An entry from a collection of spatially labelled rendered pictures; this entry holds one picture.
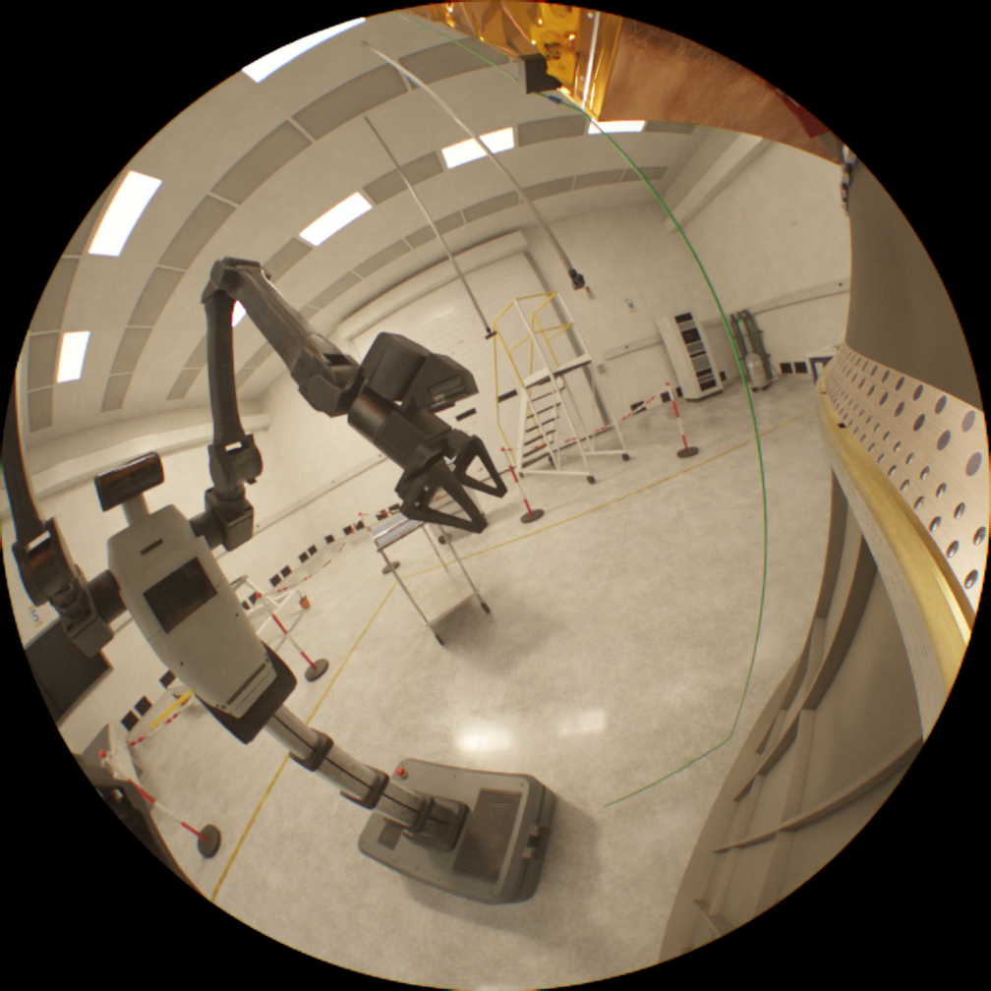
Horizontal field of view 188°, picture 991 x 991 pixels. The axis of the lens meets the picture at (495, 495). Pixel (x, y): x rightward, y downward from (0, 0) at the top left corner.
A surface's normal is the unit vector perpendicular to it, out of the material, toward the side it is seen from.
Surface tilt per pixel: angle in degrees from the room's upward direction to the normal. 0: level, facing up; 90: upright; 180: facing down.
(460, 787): 0
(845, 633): 90
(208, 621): 90
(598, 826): 0
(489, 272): 90
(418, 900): 0
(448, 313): 90
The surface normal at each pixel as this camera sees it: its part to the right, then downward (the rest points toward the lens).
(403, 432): -0.24, 0.36
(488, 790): -0.41, -0.88
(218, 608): 0.88, -0.31
